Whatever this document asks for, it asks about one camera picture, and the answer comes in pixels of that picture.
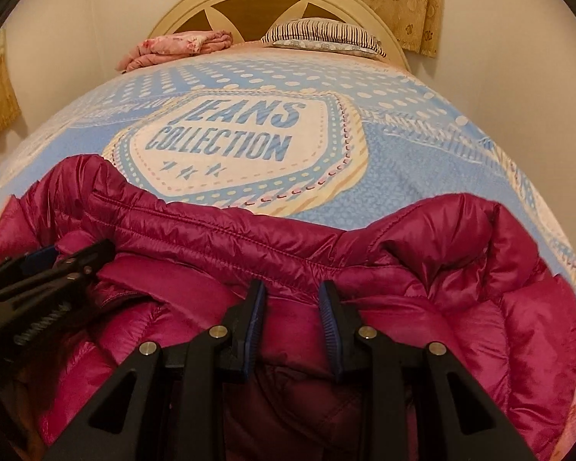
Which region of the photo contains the beige patterned curtain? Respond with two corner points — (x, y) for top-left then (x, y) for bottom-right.
(336, 0), (447, 58)

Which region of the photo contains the pink and blue printed blanket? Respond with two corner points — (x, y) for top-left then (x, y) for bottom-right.
(0, 41), (576, 295)

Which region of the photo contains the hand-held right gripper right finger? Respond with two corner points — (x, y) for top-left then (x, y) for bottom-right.
(318, 280), (527, 461)

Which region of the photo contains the striped pillow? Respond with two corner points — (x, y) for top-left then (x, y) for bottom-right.
(260, 17), (387, 59)

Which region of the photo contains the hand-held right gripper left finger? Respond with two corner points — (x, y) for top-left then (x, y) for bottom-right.
(42, 280), (268, 461)

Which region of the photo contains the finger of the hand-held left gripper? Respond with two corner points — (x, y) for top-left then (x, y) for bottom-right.
(0, 247), (61, 297)
(10, 239), (116, 309)

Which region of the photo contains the pink floral folded quilt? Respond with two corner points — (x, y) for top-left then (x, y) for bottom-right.
(115, 30), (234, 74)

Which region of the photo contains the magenta quilted puffer jacket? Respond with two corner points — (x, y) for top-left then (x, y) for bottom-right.
(0, 154), (576, 461)

